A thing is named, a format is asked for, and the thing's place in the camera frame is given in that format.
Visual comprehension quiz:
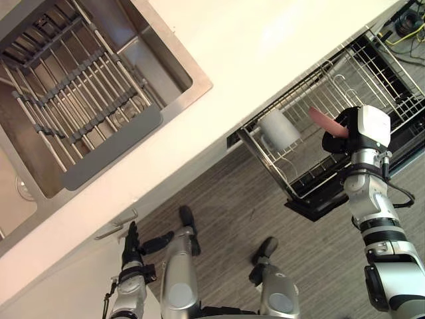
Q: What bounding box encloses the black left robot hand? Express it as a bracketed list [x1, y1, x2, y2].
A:
[120, 221, 175, 268]

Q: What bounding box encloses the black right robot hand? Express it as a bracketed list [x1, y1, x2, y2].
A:
[321, 104, 392, 156]

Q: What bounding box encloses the pink plate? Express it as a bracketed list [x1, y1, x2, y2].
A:
[308, 106, 349, 139]

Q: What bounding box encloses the grey cup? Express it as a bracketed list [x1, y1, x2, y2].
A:
[257, 108, 303, 152]

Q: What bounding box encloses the grey metal sink drying rack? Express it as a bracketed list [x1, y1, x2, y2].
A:
[0, 0, 164, 192]

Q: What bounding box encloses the black dishwasher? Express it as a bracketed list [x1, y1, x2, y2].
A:
[226, 25, 425, 223]

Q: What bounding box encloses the round sink drain strainer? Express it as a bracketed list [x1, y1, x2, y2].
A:
[15, 175, 38, 202]

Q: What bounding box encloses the stainless steel double sink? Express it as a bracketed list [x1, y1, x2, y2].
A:
[0, 0, 214, 241]

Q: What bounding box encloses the dark left robot foot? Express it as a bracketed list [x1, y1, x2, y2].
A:
[178, 205, 202, 257]

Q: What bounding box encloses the dark robot foot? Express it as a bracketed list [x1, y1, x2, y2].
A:
[178, 205, 202, 257]
[250, 236, 280, 266]

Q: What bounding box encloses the white base cabinet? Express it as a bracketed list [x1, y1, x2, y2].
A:
[0, 199, 163, 319]

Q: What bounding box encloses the black robot waist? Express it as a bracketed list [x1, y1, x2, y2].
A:
[198, 304, 260, 319]

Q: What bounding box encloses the dark right robot foot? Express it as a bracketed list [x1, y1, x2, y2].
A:
[250, 236, 280, 266]

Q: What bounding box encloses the silver right robot leg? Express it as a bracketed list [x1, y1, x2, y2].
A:
[248, 255, 300, 319]

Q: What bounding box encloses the white cabinet handle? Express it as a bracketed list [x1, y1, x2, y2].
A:
[112, 208, 139, 228]
[94, 228, 124, 241]

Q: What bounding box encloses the wire dishwasher rack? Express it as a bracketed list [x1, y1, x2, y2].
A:
[237, 25, 425, 200]

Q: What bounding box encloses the yellow cable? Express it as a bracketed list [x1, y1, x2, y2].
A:
[381, 18, 425, 47]

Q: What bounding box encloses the black coiled cable bundle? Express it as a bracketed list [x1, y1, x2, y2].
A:
[394, 8, 423, 36]

